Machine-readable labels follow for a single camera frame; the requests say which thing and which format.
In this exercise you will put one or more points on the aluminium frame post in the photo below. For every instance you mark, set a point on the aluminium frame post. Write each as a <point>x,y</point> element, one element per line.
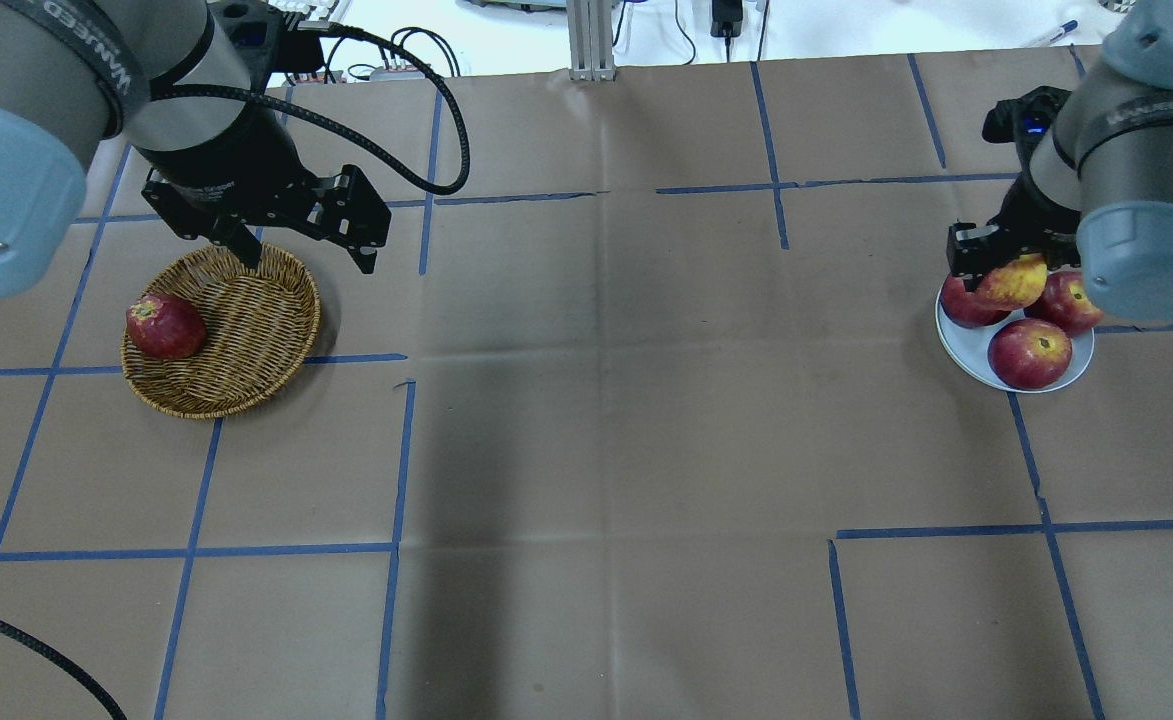
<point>590,30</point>

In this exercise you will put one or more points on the red apple in basket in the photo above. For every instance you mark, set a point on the red apple in basket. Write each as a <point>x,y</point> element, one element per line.
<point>165,326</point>

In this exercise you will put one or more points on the red apple plate far side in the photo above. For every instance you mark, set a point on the red apple plate far side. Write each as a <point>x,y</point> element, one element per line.
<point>1063,302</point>

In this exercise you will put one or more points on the woven wicker basket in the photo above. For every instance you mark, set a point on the woven wicker basket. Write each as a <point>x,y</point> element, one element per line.
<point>261,325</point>

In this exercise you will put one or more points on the red apple with yellow top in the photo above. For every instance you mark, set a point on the red apple with yellow top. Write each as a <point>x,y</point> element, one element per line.
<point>965,308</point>

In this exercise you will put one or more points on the red apple on plate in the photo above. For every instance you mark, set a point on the red apple on plate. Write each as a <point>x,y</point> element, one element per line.
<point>1030,354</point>

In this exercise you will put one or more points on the white keyboard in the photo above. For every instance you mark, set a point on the white keyboard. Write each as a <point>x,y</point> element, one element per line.
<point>322,18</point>

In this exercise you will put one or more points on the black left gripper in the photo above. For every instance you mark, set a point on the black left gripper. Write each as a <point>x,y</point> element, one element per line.
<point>229,163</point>

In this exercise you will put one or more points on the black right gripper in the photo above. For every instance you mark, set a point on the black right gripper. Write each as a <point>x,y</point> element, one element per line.
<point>1032,217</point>

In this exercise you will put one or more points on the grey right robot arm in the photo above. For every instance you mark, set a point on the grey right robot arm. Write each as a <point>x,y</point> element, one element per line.
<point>1095,187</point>

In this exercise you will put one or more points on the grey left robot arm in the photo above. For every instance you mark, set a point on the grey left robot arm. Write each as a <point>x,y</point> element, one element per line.
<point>183,81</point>

